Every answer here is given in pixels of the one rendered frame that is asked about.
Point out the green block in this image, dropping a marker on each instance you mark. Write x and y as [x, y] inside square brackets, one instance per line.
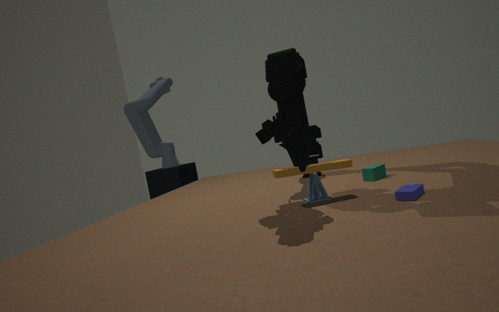
[374, 172]

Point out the yellow bar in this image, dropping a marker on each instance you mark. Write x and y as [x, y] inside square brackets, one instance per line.
[312, 168]

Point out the blue rectangular block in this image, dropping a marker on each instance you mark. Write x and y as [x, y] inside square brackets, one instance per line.
[409, 192]

